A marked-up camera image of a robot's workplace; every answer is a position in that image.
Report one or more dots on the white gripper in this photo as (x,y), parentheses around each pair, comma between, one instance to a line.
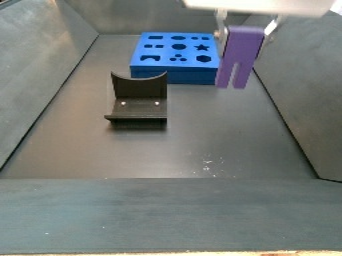
(313,8)

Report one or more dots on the purple double-square block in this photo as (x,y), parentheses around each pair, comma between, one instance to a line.
(242,47)

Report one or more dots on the blue shape-sorter block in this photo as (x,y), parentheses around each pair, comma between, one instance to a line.
(185,55)

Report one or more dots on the black curved holder stand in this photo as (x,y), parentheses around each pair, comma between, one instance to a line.
(141,98)

